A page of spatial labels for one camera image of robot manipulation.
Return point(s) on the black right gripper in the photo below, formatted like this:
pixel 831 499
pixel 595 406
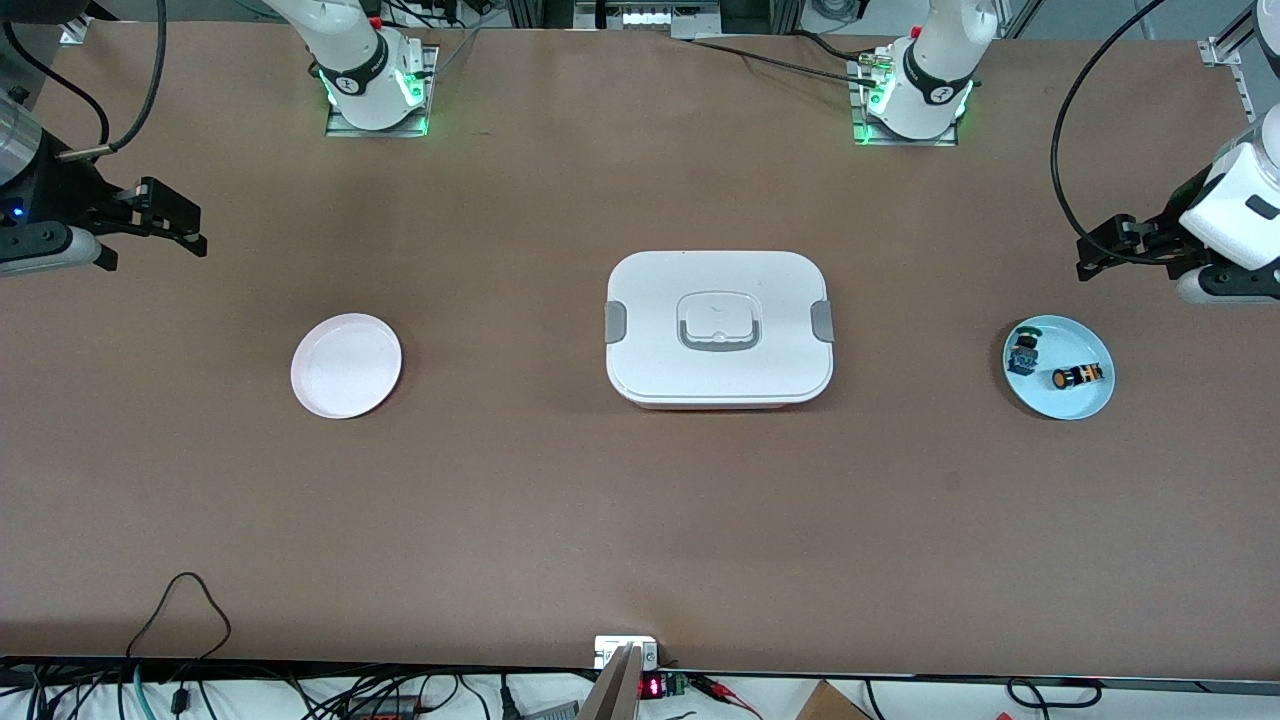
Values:
pixel 62 196

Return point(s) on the white lunch box grey clips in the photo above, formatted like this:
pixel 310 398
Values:
pixel 650 380

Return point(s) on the green push-button switch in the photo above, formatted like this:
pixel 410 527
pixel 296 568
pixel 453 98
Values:
pixel 1023 352

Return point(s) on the red LED display module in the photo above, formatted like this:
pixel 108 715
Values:
pixel 655 687

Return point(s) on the pink round plate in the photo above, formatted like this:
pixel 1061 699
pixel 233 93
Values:
pixel 346 366

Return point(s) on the aluminium frame rail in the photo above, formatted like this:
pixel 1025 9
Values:
pixel 1225 50

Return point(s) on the aluminium frame corner profile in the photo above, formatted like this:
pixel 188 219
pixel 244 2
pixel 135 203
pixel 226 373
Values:
pixel 78 32

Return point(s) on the light blue round plate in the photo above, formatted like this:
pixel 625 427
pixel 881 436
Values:
pixel 1085 345

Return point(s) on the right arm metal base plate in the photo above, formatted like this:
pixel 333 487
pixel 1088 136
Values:
pixel 340 131

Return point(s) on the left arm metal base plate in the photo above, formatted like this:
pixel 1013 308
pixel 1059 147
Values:
pixel 905 142

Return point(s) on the orange push-button switch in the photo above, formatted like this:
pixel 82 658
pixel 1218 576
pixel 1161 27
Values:
pixel 1077 377

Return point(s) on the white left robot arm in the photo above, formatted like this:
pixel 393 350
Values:
pixel 930 80

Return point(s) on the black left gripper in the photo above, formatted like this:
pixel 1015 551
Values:
pixel 1163 231

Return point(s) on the brown cardboard box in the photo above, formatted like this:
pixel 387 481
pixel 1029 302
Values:
pixel 830 705

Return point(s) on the metal equipment rack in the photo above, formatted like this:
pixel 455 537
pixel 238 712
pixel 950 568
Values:
pixel 645 18

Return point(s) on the small white socket block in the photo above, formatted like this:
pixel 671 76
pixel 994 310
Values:
pixel 610 650

